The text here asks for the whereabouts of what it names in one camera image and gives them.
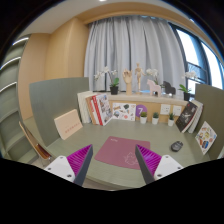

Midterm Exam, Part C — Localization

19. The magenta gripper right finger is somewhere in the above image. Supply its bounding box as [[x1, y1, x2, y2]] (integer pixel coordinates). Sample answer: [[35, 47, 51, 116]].
[[135, 145, 183, 184]]

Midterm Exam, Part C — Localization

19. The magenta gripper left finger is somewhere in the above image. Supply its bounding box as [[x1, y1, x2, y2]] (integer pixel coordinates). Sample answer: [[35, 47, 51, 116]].
[[45, 145, 93, 186]]

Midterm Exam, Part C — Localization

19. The black computer mouse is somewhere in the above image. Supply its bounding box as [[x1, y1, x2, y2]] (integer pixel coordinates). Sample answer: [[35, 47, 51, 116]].
[[171, 141, 183, 152]]

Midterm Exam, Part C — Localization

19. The pink mouse pad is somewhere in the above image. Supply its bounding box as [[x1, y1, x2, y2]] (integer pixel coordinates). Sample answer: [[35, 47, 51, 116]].
[[94, 136, 150, 170]]

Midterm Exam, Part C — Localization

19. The beige card board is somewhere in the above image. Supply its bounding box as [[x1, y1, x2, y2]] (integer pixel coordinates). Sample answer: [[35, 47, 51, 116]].
[[54, 109, 82, 140]]

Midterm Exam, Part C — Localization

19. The small potted plant middle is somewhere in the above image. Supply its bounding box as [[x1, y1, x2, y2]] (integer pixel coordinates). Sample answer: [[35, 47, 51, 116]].
[[152, 112, 159, 125]]

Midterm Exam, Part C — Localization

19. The small potted plant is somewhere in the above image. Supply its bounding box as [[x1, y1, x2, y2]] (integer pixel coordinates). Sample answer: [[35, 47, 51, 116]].
[[140, 111, 147, 124], [168, 113, 175, 127], [152, 112, 159, 125]]

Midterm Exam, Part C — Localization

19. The small potted plant right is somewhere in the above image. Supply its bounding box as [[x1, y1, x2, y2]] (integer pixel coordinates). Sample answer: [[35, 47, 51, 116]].
[[168, 113, 175, 127]]

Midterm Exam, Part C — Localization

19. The small potted plant left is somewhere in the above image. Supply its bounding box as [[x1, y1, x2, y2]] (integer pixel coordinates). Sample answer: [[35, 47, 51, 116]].
[[140, 111, 147, 124]]

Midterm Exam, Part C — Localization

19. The white books stack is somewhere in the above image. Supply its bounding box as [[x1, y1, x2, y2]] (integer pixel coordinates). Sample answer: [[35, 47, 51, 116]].
[[77, 91, 93, 123]]

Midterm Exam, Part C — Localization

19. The dark cover book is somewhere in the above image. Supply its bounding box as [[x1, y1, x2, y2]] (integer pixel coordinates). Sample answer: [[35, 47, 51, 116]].
[[176, 100, 203, 133]]

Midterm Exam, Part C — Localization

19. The purple round number sign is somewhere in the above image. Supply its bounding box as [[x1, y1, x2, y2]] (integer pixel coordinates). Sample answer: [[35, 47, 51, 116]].
[[136, 104, 147, 117]]

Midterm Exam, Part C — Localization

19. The colourful illustrated card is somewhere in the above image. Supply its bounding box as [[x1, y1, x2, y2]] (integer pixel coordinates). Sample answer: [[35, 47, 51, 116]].
[[195, 122, 217, 154]]

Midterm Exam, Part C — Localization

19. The green shelf unit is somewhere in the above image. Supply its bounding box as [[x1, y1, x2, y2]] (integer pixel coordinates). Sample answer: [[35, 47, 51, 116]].
[[0, 36, 37, 163]]

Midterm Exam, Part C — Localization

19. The illustrated sticker book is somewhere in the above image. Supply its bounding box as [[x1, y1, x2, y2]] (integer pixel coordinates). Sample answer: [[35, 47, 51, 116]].
[[112, 103, 136, 121]]

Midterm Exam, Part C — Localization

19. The green partition panel left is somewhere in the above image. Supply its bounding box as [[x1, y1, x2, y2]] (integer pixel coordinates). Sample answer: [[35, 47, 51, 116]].
[[29, 77, 89, 146]]

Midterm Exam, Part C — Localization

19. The green partition panel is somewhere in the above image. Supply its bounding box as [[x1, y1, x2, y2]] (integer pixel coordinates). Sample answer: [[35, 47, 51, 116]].
[[195, 84, 224, 160], [29, 77, 89, 146]]

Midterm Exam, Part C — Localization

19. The red white book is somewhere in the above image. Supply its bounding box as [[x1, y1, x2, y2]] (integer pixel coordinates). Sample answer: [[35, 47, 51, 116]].
[[86, 94, 112, 126]]

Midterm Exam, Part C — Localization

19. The black toy horse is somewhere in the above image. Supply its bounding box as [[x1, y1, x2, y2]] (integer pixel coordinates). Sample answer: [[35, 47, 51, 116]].
[[163, 81, 176, 95]]

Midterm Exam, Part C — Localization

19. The pink toy horse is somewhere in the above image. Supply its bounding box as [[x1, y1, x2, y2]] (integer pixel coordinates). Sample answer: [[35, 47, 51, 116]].
[[147, 80, 161, 97]]

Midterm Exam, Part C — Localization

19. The white orchid black pot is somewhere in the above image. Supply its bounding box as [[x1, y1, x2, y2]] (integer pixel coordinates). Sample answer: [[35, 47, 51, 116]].
[[94, 66, 119, 95]]

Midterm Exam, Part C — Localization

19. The green partition panel right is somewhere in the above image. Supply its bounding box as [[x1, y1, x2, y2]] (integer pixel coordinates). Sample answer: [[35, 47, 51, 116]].
[[195, 84, 224, 160]]

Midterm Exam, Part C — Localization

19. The wooden hand model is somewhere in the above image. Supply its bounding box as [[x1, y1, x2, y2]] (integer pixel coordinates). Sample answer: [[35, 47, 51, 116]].
[[123, 69, 132, 95]]

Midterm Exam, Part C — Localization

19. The white orchid middle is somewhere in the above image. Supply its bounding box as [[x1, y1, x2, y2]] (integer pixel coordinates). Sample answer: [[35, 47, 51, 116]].
[[146, 68, 158, 84]]

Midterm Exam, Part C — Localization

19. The white orchid right pot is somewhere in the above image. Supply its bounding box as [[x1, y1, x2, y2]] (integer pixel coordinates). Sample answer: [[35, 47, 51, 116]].
[[179, 71, 198, 101]]

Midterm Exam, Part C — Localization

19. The wooden mannequin figure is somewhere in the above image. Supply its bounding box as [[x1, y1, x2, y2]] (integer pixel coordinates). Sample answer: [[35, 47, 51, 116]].
[[135, 63, 145, 93]]

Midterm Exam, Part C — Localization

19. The grey curtain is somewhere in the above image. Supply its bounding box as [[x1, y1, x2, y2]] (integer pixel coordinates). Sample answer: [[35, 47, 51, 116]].
[[84, 16, 185, 91]]

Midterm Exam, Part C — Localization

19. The white wall socket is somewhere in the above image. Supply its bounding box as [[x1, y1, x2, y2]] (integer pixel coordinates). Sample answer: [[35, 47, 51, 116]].
[[160, 104, 171, 115]]

